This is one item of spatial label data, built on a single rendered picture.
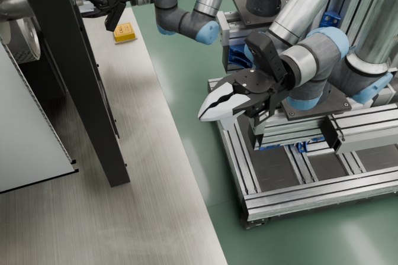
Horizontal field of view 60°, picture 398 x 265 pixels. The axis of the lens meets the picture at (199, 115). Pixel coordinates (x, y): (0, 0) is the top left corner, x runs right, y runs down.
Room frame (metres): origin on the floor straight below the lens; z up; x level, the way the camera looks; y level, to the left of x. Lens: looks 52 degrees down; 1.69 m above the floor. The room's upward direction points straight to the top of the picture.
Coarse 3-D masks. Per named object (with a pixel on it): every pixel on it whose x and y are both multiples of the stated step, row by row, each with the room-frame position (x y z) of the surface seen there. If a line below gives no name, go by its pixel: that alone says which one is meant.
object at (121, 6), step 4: (120, 4) 0.89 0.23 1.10; (124, 4) 0.90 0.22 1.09; (120, 8) 0.89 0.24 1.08; (124, 8) 0.90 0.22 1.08; (116, 12) 0.89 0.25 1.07; (120, 12) 0.89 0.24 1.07; (108, 16) 0.91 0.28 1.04; (112, 16) 0.89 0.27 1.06; (116, 16) 0.89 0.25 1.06; (120, 16) 0.89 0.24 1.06; (108, 20) 0.90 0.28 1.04; (112, 20) 0.88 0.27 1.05; (116, 20) 0.89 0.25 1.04; (108, 24) 0.88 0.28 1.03; (112, 24) 0.88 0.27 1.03; (116, 24) 0.89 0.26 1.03; (108, 28) 0.88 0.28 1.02; (112, 28) 0.88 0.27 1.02
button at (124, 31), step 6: (120, 24) 1.03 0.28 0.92; (126, 24) 1.03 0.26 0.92; (114, 30) 0.99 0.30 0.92; (120, 30) 0.99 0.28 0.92; (126, 30) 0.99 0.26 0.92; (132, 30) 0.99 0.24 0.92; (114, 36) 0.97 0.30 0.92; (120, 36) 0.96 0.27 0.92; (126, 36) 0.97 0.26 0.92; (132, 36) 0.97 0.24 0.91
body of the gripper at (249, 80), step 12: (288, 60) 0.48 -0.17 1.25; (240, 72) 0.46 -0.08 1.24; (252, 72) 0.46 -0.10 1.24; (264, 72) 0.45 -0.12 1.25; (288, 72) 0.47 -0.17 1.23; (240, 84) 0.42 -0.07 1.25; (252, 84) 0.42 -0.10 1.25; (264, 84) 0.42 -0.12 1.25; (276, 84) 0.45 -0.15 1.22; (288, 84) 0.46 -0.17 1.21; (276, 96) 0.42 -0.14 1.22; (264, 108) 0.42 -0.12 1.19; (264, 120) 0.40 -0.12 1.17
